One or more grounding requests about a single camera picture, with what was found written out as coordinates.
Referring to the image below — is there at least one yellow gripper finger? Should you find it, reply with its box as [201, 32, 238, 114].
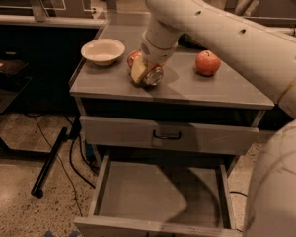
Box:
[131, 56, 148, 84]

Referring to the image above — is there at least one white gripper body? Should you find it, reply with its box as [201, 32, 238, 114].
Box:
[140, 30, 179, 67]

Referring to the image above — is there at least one red coke can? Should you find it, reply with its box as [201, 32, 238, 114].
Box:
[127, 50, 164, 88]

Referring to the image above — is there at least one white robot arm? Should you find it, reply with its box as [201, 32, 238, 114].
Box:
[131, 0, 296, 237]

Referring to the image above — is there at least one grey drawer cabinet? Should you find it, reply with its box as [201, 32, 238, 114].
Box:
[68, 11, 275, 156]

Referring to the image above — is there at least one open middle drawer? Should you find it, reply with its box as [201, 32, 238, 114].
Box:
[74, 154, 242, 237]

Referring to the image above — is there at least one white bowl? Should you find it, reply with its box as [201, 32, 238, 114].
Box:
[81, 39, 125, 66]

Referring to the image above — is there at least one red apple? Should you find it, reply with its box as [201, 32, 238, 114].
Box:
[195, 50, 221, 76]

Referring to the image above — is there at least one dark side table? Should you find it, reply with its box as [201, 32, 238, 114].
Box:
[0, 53, 31, 114]

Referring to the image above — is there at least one black metal stand leg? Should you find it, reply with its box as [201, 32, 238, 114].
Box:
[31, 127, 67, 199]

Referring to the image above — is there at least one top drawer with black handle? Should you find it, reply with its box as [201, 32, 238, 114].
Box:
[80, 116, 259, 155]

